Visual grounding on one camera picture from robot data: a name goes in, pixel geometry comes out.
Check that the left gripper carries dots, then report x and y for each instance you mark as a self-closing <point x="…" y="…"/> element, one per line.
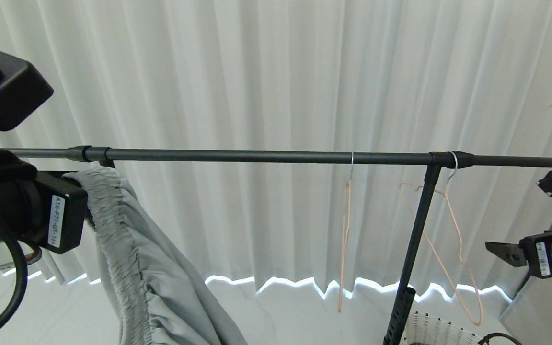
<point x="72" y="215"/>

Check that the pink clothes hanger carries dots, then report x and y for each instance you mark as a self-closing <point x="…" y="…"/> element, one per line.
<point x="455" y="160"/>
<point x="351" y="165"/>

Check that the pale grey shorts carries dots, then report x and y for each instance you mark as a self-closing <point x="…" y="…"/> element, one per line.
<point x="161" y="287"/>

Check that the white laundry basket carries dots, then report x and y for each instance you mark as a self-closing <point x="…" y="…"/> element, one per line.
<point x="439" y="330"/>

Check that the black clothes rack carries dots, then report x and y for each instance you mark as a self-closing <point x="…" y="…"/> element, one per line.
<point x="257" y="156"/>

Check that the white curtain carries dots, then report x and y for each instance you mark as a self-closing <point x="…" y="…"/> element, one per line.
<point x="257" y="72"/>

